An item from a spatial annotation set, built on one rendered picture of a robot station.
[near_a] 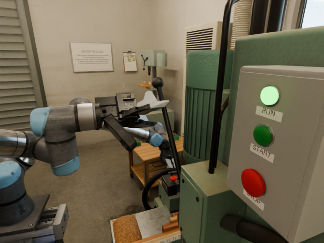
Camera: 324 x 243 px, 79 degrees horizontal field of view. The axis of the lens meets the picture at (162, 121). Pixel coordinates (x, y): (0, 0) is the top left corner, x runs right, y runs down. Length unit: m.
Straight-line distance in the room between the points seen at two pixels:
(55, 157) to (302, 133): 0.54
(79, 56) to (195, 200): 3.23
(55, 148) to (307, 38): 0.55
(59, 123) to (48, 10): 3.00
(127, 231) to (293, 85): 0.67
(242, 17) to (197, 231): 1.85
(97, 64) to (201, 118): 3.07
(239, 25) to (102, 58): 2.23
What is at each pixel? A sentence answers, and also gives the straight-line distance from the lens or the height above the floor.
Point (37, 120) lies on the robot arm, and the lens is 0.56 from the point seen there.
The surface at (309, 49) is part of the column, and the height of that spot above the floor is 1.50.
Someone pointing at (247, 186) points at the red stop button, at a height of 1.36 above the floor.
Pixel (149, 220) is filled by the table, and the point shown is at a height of 0.90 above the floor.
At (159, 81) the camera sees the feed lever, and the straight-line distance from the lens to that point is 0.57.
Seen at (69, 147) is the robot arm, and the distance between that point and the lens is 0.58.
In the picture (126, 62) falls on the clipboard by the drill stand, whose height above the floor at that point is 1.39.
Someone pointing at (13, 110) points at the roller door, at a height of 0.76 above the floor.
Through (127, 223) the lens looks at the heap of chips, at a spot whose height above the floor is 0.94.
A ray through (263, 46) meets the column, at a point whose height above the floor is 1.50.
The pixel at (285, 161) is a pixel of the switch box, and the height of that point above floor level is 1.40.
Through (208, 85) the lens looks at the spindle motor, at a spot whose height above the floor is 1.43.
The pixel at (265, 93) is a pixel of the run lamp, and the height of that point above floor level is 1.46.
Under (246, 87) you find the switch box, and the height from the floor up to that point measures 1.46.
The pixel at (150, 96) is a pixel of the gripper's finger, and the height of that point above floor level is 1.38.
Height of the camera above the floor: 1.49
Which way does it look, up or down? 18 degrees down
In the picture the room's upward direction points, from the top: straight up
